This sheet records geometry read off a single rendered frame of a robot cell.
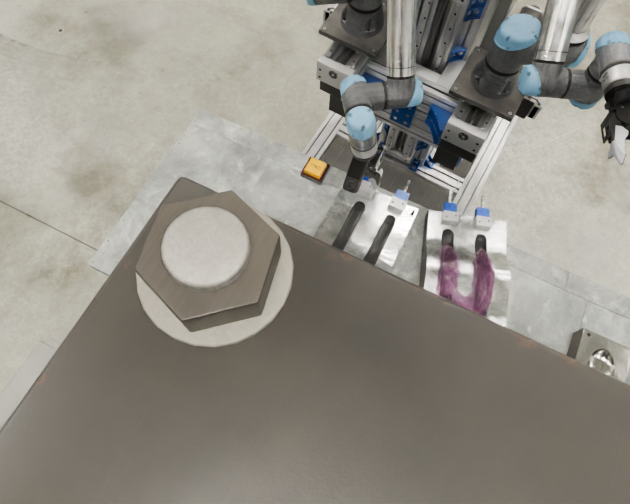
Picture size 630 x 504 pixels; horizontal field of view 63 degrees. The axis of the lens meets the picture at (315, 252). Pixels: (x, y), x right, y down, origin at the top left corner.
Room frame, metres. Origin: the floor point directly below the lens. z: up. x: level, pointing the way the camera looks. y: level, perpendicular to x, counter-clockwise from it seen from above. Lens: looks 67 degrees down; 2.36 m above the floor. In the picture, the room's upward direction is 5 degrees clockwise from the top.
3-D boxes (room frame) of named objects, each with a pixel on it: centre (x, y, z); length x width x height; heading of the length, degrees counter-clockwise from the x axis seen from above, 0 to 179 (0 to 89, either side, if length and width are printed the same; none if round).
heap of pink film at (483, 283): (0.56, -0.47, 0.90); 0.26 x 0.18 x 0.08; 175
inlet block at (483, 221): (0.82, -0.55, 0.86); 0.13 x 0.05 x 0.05; 175
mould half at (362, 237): (0.61, -0.11, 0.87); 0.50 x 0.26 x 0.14; 158
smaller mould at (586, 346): (0.33, -0.86, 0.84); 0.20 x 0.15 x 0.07; 158
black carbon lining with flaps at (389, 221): (0.62, -0.13, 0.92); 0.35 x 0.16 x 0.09; 158
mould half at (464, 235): (0.56, -0.48, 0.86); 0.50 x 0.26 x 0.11; 175
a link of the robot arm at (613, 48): (0.95, -0.68, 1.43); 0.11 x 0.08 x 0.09; 0
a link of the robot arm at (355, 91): (0.94, -0.09, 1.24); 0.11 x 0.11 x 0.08; 13
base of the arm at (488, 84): (1.22, -0.54, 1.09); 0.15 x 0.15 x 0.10
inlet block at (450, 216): (0.83, -0.44, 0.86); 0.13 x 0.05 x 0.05; 175
